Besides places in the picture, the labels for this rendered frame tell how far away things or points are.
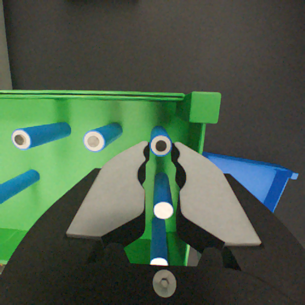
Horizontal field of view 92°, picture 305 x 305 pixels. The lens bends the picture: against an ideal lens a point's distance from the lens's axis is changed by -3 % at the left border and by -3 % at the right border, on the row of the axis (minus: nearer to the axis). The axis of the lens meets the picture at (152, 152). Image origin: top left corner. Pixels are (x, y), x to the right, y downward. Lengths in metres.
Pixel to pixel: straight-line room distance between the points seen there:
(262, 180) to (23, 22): 0.92
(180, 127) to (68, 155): 0.14
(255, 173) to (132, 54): 0.56
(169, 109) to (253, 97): 0.43
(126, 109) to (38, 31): 0.51
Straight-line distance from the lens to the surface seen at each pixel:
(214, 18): 0.58
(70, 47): 0.60
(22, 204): 0.30
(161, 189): 0.16
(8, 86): 0.69
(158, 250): 0.19
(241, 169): 0.61
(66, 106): 0.21
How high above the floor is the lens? 0.50
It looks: 74 degrees down
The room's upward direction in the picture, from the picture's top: 173 degrees counter-clockwise
